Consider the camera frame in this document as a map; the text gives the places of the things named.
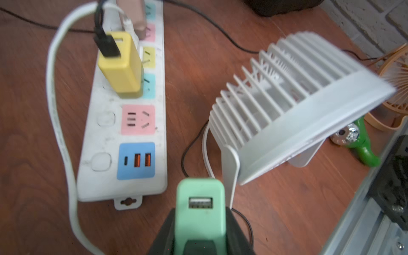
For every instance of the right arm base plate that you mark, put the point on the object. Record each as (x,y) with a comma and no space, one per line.
(390,187)

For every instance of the yellow usb charger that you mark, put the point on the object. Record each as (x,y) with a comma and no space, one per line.
(123,72)

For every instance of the green plastic toy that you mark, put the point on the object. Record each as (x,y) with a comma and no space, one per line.
(354,136)

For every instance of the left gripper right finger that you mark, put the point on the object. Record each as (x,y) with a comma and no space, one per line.
(237,243)

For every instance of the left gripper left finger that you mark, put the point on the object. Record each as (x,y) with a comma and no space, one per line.
(164,241)

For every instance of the white power strip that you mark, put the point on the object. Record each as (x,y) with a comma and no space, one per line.
(124,152)

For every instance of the small white desk fan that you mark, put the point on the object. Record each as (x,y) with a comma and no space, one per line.
(296,94)

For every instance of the pink usb charger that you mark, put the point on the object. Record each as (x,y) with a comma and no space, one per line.
(135,21)

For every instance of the green usb charger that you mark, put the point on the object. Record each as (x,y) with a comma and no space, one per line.
(200,217)

